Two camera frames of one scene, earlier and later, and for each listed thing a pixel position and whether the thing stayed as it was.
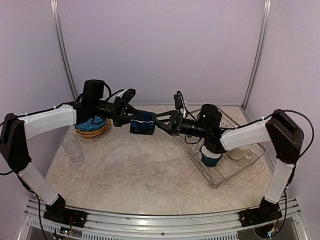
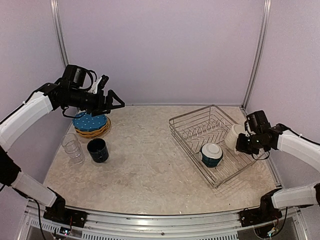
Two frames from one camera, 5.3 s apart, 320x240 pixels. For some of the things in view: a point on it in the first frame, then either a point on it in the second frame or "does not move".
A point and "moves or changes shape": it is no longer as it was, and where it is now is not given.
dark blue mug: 142,127 -> 97,149
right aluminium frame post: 266,8 does not move
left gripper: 119,109 -> 99,106
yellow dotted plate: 94,136 does not move
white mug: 241,152 moves or changes shape
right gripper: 175,115 -> 241,147
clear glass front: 71,144 does not move
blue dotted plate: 96,122 does not move
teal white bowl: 210,158 does not move
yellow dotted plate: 97,131 does not move
